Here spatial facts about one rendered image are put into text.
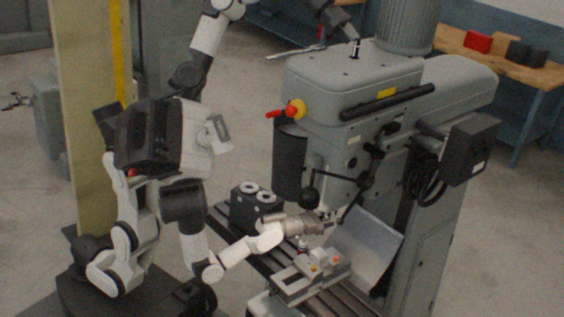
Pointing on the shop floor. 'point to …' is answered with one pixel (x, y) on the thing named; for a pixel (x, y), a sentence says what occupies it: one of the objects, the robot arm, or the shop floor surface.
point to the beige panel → (91, 100)
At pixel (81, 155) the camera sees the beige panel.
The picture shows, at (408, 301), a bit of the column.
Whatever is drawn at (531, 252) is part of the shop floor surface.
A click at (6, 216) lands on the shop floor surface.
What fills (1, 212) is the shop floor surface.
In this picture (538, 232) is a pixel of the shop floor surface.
